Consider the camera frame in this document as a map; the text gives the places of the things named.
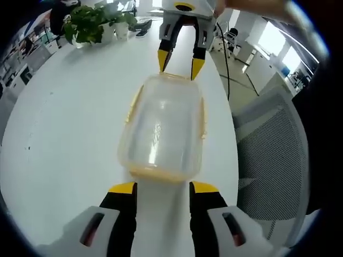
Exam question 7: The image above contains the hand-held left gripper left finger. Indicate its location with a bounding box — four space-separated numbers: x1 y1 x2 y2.
53 181 138 257

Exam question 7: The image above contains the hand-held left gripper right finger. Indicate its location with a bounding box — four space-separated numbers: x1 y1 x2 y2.
189 181 279 257

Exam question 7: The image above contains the clear box with yellow buckle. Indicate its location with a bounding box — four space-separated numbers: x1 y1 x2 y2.
117 71 208 186

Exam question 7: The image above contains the black device on table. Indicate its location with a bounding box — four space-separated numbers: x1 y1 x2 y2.
136 20 153 37

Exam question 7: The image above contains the black office chair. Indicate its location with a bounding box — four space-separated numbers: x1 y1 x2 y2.
224 27 240 49

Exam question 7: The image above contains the white plant pot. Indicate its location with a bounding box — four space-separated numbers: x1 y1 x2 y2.
102 22 116 44
115 22 130 41

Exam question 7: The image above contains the green leafy plant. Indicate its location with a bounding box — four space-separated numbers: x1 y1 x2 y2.
63 4 138 47

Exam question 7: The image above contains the grey mesh office chair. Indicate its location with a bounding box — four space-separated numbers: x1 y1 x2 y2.
232 85 317 247

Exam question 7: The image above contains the black cable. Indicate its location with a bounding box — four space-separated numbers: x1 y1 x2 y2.
215 22 231 100

